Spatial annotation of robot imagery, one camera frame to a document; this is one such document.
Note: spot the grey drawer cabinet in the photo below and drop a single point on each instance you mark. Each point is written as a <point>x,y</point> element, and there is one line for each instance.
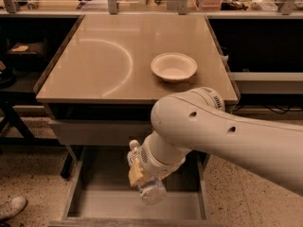
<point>104,72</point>

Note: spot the grey shoe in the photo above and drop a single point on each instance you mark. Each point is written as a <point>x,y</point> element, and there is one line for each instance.
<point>12,208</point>

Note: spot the dark box on shelf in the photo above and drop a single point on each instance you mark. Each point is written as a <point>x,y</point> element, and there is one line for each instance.
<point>27,55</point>

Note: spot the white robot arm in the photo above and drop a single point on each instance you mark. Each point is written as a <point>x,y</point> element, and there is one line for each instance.
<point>196,120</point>

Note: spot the open middle drawer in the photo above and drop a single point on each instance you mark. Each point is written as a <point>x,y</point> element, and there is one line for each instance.
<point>102,197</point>

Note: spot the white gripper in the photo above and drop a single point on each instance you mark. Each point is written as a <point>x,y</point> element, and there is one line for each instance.
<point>146,159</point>

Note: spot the closed top drawer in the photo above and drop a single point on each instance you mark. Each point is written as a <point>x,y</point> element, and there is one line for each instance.
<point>99,132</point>

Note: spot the black table leg frame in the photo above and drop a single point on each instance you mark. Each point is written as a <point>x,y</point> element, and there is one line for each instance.
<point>12,113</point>

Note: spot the white paper bowl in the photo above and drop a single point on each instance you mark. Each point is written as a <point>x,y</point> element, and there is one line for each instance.
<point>174,67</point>

